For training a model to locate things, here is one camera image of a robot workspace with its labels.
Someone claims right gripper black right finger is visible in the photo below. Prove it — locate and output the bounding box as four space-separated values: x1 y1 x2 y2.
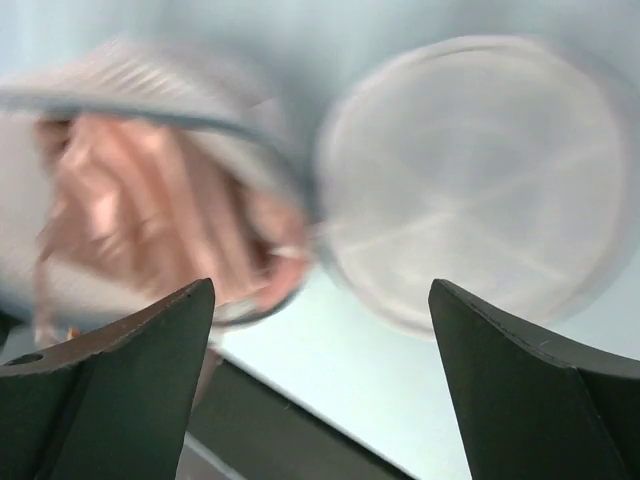
429 280 639 479

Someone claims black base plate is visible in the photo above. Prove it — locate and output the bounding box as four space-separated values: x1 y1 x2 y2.
188 350 410 480

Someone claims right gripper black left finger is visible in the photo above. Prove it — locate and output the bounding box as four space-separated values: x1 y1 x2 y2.
1 280 215 479

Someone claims white mesh laundry bag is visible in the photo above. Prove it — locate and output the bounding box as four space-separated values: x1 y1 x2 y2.
1 35 639 342

